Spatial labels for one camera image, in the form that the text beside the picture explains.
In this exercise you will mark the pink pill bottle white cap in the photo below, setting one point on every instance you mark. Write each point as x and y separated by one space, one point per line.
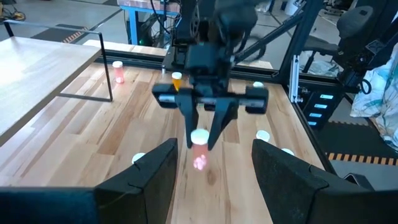
287 151
137 157

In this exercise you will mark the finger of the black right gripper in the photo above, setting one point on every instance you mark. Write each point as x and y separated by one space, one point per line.
222 118
190 118

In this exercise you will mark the black aluminium rig frame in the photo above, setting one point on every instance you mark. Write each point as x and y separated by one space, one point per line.
298 37

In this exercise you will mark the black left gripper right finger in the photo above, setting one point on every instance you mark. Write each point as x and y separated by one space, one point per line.
292 193

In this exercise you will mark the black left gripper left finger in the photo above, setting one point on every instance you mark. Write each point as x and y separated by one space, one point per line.
149 186

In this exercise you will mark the wooden shelf black metal frame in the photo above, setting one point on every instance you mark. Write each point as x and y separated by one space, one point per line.
37 71

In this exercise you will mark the amber pill bottle white cap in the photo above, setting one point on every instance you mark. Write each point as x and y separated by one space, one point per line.
177 80

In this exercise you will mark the black mat with hazard stripes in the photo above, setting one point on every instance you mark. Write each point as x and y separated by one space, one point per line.
357 140
59 33

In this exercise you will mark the red pill bottle white cap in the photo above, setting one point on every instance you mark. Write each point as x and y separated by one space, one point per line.
263 135
118 73
199 154

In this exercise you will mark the white teal patterned bag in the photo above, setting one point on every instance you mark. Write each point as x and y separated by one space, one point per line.
379 93

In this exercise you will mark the blue metal frame table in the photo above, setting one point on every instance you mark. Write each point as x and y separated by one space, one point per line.
133 21

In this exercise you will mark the silver aluminium bracket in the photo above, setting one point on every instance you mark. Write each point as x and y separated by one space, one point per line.
294 77

